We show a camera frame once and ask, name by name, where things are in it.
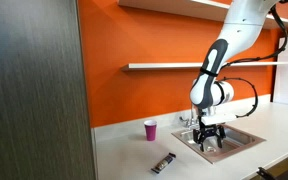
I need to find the dark snack packet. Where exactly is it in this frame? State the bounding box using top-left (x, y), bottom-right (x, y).
top-left (150, 152), bottom-right (177, 175)

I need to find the thin white wall shelf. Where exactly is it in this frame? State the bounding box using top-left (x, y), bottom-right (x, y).
top-left (121, 61), bottom-right (288, 72)

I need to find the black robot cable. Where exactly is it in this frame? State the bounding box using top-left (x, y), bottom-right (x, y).
top-left (218, 3), bottom-right (288, 119)

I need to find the dark wood cabinet panel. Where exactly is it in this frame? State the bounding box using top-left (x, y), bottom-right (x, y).
top-left (0, 0), bottom-right (97, 180)

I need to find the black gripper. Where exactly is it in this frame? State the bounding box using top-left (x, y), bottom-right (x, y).
top-left (192, 123), bottom-right (227, 153)

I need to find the chrome faucet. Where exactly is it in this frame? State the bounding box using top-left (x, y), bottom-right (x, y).
top-left (178, 103), bottom-right (202, 131)

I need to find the purple plastic cup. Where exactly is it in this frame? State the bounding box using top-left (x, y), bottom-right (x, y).
top-left (143, 119), bottom-right (158, 142)

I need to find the stainless steel sink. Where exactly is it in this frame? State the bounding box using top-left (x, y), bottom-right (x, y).
top-left (171, 123), bottom-right (267, 165)

